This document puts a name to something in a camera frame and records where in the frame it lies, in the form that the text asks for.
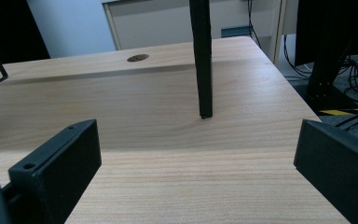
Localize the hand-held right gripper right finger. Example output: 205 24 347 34
293 119 358 224

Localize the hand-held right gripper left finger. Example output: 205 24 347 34
7 119 103 224

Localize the yellow and black floor tape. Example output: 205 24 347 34
319 109 358 117

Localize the white cabinet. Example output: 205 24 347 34
102 0 288 65

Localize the round brown cable grommet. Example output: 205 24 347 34
126 53 150 63

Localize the black hanging cable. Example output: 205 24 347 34
246 0 263 50

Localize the black upright metal post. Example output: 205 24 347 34
188 0 214 119

